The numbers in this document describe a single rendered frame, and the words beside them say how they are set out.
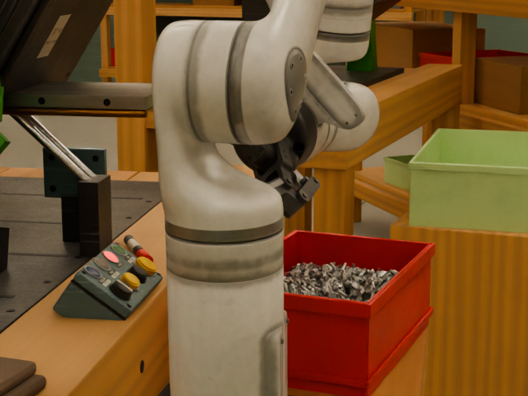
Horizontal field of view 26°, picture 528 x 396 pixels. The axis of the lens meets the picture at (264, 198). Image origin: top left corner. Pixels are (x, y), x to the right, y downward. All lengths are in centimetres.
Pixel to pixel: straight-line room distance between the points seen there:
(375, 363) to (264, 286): 55
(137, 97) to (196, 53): 74
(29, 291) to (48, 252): 19
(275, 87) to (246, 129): 4
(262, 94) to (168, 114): 7
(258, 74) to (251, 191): 10
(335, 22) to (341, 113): 15
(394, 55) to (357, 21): 413
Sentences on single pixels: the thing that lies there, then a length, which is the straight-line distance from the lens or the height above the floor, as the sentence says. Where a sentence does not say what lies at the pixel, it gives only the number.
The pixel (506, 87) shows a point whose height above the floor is 82.
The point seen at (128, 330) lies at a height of 90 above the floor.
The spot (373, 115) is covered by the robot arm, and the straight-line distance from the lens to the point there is 122.
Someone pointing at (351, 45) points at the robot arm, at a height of 123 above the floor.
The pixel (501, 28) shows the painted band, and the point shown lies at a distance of 1034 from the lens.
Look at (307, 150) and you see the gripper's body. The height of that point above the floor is 114.
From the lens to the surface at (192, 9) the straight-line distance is 1052.
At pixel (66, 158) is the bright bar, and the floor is 104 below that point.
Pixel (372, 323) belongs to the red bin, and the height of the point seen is 89.
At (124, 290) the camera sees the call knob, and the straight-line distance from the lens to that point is 136.
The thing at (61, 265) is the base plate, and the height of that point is 90.
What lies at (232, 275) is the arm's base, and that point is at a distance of 85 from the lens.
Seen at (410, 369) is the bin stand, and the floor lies 80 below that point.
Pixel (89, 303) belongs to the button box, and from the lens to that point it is 136.
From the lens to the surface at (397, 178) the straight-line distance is 531.
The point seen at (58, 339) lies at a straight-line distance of 130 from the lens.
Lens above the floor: 132
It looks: 12 degrees down
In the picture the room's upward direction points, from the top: straight up
